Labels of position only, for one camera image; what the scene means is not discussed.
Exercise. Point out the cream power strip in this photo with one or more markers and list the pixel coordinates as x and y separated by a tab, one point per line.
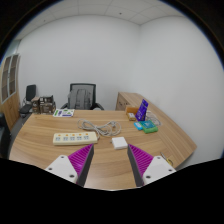
75	138

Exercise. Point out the large dark cardboard box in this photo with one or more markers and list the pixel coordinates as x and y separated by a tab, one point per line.
47	105

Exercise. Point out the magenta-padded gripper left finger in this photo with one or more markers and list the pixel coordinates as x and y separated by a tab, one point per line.
61	168

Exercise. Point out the purple standing package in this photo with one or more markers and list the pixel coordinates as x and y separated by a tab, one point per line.
142	110

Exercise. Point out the low wooden side cabinet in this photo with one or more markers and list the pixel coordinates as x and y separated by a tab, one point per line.
124	100

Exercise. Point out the grey backpack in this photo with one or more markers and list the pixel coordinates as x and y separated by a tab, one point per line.
79	99

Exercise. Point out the small blue box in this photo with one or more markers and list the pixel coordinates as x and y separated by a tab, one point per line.
138	126

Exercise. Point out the printed white paper sheet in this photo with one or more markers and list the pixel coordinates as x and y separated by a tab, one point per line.
63	113

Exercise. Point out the small black chair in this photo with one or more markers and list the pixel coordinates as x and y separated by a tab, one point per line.
30	91

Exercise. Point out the clear plastic bag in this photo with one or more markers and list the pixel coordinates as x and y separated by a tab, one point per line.
154	117

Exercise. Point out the green box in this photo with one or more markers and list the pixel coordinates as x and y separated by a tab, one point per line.
149	127

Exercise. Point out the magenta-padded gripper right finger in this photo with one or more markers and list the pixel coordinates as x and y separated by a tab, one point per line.
158	168

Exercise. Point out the orange box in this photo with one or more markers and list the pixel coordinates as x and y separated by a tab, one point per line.
131	109

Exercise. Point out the black mesh office chair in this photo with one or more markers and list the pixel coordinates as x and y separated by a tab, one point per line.
82	86

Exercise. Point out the white charger block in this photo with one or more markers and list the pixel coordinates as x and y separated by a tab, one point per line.
119	143

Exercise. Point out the wooden glass-door cabinet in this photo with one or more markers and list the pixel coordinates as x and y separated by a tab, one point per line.
10	110

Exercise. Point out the small tan box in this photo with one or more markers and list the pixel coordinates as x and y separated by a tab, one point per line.
131	116

